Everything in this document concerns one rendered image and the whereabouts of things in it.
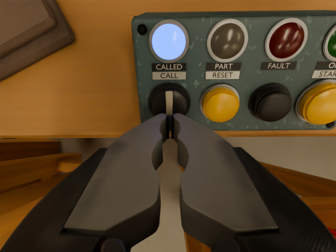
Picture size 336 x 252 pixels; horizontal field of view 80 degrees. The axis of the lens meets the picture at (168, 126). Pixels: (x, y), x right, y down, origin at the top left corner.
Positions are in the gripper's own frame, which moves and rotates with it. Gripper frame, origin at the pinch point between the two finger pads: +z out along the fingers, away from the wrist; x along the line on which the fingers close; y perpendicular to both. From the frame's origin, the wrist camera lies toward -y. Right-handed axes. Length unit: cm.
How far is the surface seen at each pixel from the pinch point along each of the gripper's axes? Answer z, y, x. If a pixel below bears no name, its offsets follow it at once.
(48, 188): 16.9, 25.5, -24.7
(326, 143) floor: 75, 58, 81
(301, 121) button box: 2.1, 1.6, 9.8
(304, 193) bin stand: 23, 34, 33
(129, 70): 6.1, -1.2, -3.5
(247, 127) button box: 2.1, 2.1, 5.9
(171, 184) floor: 63, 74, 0
